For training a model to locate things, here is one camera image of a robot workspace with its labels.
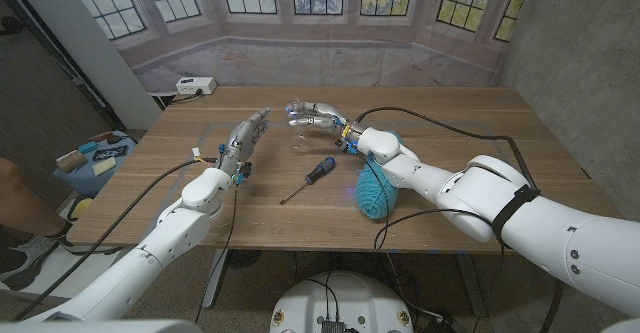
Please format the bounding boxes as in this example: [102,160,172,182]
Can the black blue handled screwdriver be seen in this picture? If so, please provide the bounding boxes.
[278,156,337,206]

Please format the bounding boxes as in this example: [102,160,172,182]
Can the white floor mat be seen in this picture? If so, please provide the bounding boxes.
[19,245,126,297]

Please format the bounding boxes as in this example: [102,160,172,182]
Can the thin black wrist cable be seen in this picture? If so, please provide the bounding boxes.
[193,185,239,324]
[362,155,506,333]

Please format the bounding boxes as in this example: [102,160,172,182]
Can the white power strip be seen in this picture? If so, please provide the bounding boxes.
[175,76,218,96]

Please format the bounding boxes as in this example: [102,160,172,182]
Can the black door handle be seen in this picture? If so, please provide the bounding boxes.
[0,16,24,37]

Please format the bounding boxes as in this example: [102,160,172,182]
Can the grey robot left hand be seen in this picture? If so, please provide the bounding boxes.
[214,106,271,184]

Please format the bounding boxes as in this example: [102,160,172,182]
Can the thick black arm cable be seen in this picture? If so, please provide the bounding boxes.
[353,105,565,333]
[12,156,219,322]

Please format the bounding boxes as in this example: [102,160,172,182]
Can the yellow black floor object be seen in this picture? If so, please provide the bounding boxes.
[66,196,95,222]

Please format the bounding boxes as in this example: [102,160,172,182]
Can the person bare leg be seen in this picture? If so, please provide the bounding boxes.
[0,156,71,244]

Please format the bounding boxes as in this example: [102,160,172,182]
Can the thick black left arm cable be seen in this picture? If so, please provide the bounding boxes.
[12,156,219,322]

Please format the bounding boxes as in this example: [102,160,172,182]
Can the white floor cable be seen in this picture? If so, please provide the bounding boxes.
[384,252,444,320]

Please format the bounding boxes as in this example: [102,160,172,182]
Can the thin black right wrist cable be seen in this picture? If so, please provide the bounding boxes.
[362,155,506,333]

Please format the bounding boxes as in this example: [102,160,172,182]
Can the yellow sponge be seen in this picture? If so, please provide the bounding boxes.
[91,157,118,177]

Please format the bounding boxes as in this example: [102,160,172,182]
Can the brown twine roll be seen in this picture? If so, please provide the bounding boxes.
[55,150,89,173]

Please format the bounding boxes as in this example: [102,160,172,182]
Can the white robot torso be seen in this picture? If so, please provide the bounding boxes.
[269,271,415,333]

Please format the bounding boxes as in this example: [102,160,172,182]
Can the blue stool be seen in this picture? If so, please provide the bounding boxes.
[52,130,137,197]

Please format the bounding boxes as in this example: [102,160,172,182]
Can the teal yarn skein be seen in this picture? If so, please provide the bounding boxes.
[354,131,404,221]

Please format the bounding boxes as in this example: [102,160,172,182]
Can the thin black left wrist cable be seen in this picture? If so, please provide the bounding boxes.
[193,185,239,324]

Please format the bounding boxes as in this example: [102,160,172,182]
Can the black power brick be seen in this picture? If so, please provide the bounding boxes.
[424,315,461,333]

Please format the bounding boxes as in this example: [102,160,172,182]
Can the black floor fan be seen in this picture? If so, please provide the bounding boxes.
[227,249,263,270]

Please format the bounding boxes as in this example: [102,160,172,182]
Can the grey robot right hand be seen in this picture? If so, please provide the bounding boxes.
[284,97,364,149]

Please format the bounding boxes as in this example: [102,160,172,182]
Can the white slanted pillar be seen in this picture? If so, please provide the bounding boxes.
[9,0,164,130]

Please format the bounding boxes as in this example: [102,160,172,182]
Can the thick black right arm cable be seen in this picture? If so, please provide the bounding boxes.
[353,105,565,333]

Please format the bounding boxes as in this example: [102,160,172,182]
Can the black power strip cord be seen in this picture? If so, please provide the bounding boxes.
[169,90,204,105]

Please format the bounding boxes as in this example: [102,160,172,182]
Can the printed window backdrop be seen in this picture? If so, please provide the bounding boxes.
[62,0,534,94]

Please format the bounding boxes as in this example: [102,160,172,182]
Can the grey metal table leg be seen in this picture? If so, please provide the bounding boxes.
[201,249,230,309]
[455,252,487,318]

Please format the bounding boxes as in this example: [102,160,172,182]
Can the grey black sneaker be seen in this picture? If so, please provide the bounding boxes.
[0,233,101,292]

